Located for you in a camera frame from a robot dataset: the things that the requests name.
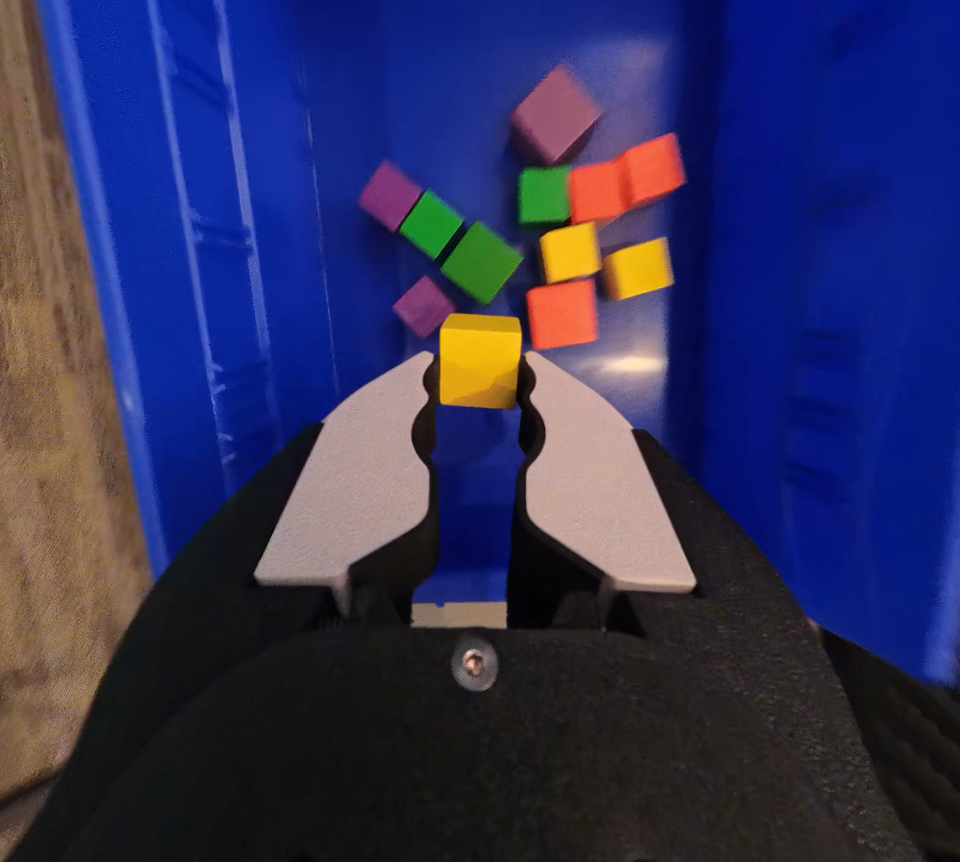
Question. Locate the blue plastic bin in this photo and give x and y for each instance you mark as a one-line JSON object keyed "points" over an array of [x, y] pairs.
{"points": [[225, 202]]}

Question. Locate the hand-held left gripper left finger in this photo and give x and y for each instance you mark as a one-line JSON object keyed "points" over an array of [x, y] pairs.
{"points": [[352, 487]]}

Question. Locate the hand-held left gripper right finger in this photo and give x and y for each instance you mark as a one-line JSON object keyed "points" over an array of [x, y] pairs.
{"points": [[600, 495]]}

